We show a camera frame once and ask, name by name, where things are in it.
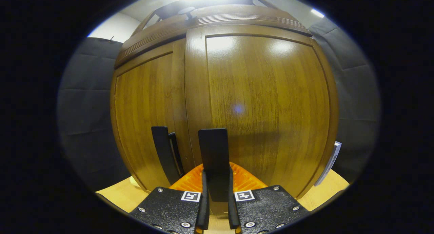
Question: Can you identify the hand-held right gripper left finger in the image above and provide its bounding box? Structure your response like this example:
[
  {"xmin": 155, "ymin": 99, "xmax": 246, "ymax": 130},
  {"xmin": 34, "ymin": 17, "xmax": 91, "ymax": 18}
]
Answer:
[{"xmin": 129, "ymin": 163, "xmax": 211, "ymax": 234}]

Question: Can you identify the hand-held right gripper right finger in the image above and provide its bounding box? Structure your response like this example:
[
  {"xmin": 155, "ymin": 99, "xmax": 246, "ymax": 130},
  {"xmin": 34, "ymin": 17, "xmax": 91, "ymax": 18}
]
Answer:
[{"xmin": 228, "ymin": 162, "xmax": 310, "ymax": 234}]

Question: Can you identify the black door handle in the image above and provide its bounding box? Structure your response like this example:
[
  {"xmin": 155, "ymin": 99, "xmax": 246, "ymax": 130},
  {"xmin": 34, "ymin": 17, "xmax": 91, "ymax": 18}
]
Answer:
[
  {"xmin": 151, "ymin": 126, "xmax": 185, "ymax": 185},
  {"xmin": 198, "ymin": 128, "xmax": 230, "ymax": 202}
]

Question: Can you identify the wooden shoe cabinet door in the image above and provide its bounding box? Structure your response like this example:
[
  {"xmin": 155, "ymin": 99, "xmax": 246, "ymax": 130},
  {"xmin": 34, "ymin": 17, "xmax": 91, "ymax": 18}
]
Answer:
[
  {"xmin": 185, "ymin": 24, "xmax": 339, "ymax": 199},
  {"xmin": 110, "ymin": 39, "xmax": 195, "ymax": 192}
]

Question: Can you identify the wooden double-door shoe cabinet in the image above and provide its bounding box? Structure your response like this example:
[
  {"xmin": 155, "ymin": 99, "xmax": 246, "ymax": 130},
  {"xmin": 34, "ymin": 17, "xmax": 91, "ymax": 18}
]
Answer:
[{"xmin": 110, "ymin": 0, "xmax": 339, "ymax": 199}]

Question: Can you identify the black round drawer knob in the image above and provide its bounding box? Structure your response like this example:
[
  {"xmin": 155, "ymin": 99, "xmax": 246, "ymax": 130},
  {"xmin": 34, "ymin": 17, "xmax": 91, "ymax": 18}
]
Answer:
[{"xmin": 178, "ymin": 6, "xmax": 196, "ymax": 20}]

